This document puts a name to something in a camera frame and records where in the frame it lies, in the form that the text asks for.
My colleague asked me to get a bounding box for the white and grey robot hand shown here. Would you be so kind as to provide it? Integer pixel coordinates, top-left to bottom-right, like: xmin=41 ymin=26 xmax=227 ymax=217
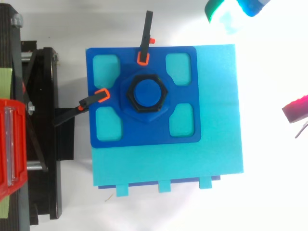
xmin=204 ymin=0 xmax=308 ymax=124

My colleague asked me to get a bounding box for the turquoise plate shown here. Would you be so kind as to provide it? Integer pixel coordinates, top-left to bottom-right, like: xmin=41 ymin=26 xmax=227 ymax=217
xmin=92 ymin=44 xmax=244 ymax=197

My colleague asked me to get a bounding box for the black hex nut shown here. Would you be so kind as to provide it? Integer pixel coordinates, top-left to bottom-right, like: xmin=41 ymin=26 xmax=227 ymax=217
xmin=127 ymin=74 xmax=168 ymax=113

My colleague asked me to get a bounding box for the blue plate with square hollows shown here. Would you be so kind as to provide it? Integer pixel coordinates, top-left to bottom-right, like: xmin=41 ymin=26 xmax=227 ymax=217
xmin=86 ymin=46 xmax=202 ymax=148

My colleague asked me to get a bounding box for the black and orange clip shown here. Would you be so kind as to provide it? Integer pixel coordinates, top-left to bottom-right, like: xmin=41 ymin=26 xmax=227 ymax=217
xmin=52 ymin=88 xmax=111 ymax=128
xmin=136 ymin=11 xmax=156 ymax=67

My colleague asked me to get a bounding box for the blue bolt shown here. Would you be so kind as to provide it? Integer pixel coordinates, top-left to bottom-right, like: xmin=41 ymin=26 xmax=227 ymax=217
xmin=133 ymin=79 xmax=161 ymax=107

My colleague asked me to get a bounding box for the black metal stand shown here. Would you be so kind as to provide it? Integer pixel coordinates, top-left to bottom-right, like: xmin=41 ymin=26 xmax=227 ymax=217
xmin=0 ymin=0 xmax=75 ymax=231

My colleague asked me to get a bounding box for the red plastic bin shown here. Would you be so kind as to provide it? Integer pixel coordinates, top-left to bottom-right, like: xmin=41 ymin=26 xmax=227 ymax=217
xmin=0 ymin=98 xmax=28 ymax=203

